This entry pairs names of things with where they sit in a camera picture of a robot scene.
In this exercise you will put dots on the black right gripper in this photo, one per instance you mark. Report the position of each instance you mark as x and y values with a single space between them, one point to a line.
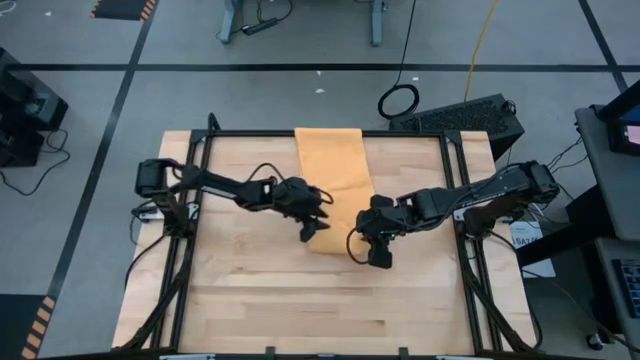
382 225

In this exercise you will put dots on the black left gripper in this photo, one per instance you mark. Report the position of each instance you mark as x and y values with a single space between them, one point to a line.
297 197

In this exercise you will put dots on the orange waffle-weave towel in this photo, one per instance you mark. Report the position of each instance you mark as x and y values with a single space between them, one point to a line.
332 165

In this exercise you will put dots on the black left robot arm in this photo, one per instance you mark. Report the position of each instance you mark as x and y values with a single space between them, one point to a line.
220 187

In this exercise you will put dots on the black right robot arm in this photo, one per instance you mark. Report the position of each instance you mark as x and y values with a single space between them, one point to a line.
475 195

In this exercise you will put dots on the black computer tower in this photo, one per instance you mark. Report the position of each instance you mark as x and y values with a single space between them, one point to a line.
460 117

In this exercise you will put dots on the white paper sheet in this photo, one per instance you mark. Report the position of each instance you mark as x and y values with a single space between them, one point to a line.
527 237

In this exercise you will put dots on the black power strip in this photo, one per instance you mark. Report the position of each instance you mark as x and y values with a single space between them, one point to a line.
260 26

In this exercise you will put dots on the grey desk leg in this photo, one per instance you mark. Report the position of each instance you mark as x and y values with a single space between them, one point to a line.
230 22
376 25

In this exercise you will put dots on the grey table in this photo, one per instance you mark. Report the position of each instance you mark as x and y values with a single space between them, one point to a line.
610 190

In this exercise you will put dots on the grey desk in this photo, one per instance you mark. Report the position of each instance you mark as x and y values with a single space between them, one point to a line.
607 300

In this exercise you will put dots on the black caster wheel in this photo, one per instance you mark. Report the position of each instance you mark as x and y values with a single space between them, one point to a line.
595 342

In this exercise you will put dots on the black keyboard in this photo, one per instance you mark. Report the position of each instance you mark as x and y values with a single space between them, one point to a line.
631 287

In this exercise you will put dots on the hazard striped black mat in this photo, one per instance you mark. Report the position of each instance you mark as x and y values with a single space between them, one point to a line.
20 325
122 9

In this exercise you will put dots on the black monitor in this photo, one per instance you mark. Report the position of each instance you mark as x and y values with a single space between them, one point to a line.
622 117

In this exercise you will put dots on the black equipment cart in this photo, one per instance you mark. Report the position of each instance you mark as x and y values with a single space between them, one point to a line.
25 110

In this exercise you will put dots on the black aluminium table frame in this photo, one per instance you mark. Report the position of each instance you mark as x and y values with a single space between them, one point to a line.
250 133

